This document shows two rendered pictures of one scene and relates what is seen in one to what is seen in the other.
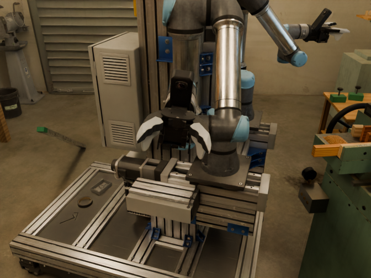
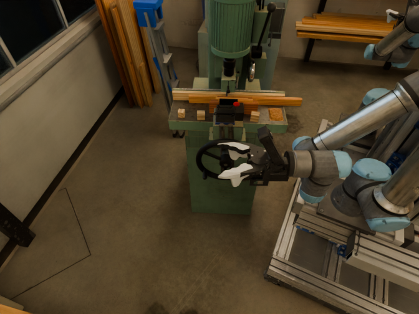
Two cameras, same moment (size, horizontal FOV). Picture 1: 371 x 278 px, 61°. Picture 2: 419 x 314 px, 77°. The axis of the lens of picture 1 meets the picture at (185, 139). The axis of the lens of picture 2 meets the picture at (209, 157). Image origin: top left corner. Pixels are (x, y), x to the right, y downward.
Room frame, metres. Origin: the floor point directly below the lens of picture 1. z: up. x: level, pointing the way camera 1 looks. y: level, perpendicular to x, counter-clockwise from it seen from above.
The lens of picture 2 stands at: (2.21, -0.77, 1.77)
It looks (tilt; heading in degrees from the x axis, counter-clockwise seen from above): 48 degrees down; 189
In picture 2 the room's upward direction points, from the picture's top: straight up
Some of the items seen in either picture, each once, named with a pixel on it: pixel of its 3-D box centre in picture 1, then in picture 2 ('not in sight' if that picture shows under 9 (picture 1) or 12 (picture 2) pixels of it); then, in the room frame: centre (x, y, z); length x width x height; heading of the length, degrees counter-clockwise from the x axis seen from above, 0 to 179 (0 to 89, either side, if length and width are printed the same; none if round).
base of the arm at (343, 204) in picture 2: (240, 107); (353, 194); (1.53, -0.28, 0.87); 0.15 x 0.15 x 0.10
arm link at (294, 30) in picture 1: (287, 32); (326, 164); (1.70, -0.53, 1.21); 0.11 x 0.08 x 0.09; 98
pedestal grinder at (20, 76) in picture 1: (14, 54); not in sight; (3.83, 2.05, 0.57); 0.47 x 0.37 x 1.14; 178
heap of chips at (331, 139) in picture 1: (337, 140); (275, 113); (1.10, -0.60, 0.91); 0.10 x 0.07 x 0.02; 6
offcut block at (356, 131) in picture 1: (358, 131); (254, 116); (1.16, -0.71, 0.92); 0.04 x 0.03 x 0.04; 85
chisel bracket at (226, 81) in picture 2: not in sight; (228, 80); (1.02, -0.86, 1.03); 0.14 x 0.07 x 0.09; 6
